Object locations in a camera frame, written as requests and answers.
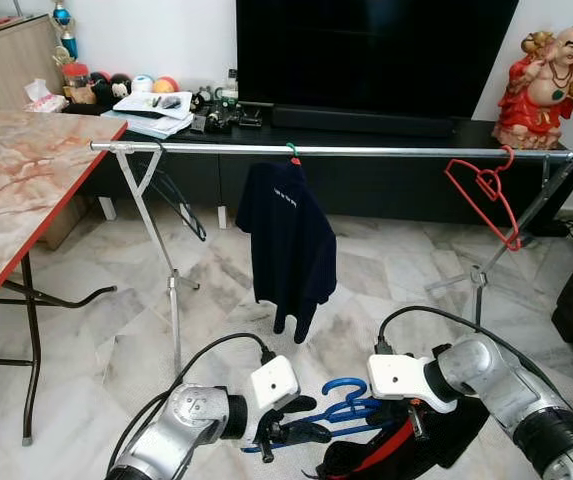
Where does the dark shirt with red stripes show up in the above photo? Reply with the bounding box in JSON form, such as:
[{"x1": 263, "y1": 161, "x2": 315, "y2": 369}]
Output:
[{"x1": 315, "y1": 395, "x2": 493, "y2": 480}]

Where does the blue plastic hanger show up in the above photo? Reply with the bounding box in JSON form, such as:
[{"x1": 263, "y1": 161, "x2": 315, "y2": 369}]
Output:
[{"x1": 240, "y1": 376, "x2": 409, "y2": 454}]

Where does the black hanger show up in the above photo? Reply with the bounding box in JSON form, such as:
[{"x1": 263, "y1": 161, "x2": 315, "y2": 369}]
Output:
[{"x1": 144, "y1": 150, "x2": 209, "y2": 243}]

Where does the red plastic hanger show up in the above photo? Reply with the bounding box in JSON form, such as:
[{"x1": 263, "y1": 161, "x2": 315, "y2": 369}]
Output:
[{"x1": 443, "y1": 145, "x2": 524, "y2": 252}]

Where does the navy shirt white print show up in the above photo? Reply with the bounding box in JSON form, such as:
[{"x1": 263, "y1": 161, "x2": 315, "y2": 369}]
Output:
[{"x1": 235, "y1": 160, "x2": 339, "y2": 345}]

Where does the black television cabinet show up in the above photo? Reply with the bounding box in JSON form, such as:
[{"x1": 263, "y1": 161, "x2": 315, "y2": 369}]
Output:
[{"x1": 61, "y1": 98, "x2": 573, "y2": 227}]

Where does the metal clothes rack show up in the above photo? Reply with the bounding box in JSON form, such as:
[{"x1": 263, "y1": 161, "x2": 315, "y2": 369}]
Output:
[{"x1": 90, "y1": 140, "x2": 573, "y2": 376}]

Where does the small black box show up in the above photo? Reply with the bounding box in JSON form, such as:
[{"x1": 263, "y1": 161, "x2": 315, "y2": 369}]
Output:
[{"x1": 237, "y1": 108, "x2": 264, "y2": 129}]

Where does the black soundbar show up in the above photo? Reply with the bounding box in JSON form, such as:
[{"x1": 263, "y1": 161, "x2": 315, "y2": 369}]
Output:
[{"x1": 271, "y1": 104, "x2": 458, "y2": 139}]

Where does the black yellow gadget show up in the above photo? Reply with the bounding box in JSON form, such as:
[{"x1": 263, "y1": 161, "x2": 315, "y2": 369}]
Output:
[{"x1": 191, "y1": 95, "x2": 239, "y2": 134}]

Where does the stack of white papers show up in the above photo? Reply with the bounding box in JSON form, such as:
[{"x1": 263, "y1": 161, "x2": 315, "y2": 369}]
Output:
[{"x1": 100, "y1": 89, "x2": 196, "y2": 139}]

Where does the red laughing buddha statue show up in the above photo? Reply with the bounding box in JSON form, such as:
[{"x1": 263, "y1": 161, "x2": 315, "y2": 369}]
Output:
[{"x1": 492, "y1": 25, "x2": 573, "y2": 152}]

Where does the marble top folding table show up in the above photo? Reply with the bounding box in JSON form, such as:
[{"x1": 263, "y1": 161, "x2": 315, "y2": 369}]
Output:
[{"x1": 0, "y1": 107, "x2": 128, "y2": 446}]

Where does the black flat television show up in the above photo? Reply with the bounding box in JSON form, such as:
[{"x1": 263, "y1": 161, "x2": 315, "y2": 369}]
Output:
[{"x1": 235, "y1": 0, "x2": 521, "y2": 122}]

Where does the black mouse plush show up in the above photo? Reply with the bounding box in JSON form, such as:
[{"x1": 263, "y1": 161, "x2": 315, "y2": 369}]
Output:
[{"x1": 90, "y1": 72, "x2": 132, "y2": 106}]

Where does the red lid jar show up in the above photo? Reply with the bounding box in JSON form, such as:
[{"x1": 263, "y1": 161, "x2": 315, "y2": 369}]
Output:
[{"x1": 62, "y1": 62, "x2": 98, "y2": 106}]

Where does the pink tissue pack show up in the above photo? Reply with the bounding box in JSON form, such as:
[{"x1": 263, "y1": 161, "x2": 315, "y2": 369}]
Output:
[{"x1": 23, "y1": 77, "x2": 70, "y2": 114}]

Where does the blue gold trophy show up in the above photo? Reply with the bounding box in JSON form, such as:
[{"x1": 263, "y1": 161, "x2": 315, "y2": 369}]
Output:
[{"x1": 50, "y1": 0, "x2": 80, "y2": 67}]

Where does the light wooden cabinet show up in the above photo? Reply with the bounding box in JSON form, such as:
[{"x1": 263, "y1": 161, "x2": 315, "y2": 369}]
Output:
[{"x1": 0, "y1": 14, "x2": 65, "y2": 112}]

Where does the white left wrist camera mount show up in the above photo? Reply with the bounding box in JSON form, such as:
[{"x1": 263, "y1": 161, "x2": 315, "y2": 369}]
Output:
[{"x1": 249, "y1": 354, "x2": 302, "y2": 417}]

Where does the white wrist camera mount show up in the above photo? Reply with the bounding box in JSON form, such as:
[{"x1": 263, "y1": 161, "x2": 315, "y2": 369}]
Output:
[
  {"x1": 249, "y1": 354, "x2": 302, "y2": 417},
  {"x1": 367, "y1": 351, "x2": 439, "y2": 404}
]

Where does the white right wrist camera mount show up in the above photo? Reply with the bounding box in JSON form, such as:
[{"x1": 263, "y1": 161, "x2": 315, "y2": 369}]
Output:
[{"x1": 367, "y1": 351, "x2": 439, "y2": 404}]

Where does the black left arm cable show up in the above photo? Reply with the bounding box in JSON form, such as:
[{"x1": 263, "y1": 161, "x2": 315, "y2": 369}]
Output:
[{"x1": 108, "y1": 332, "x2": 277, "y2": 471}]

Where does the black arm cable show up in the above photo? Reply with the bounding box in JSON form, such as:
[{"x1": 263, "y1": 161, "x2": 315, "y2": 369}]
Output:
[
  {"x1": 108, "y1": 332, "x2": 277, "y2": 471},
  {"x1": 376, "y1": 305, "x2": 557, "y2": 386}
]

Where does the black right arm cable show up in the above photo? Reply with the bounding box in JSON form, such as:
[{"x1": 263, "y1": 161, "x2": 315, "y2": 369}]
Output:
[{"x1": 376, "y1": 305, "x2": 557, "y2": 386}]

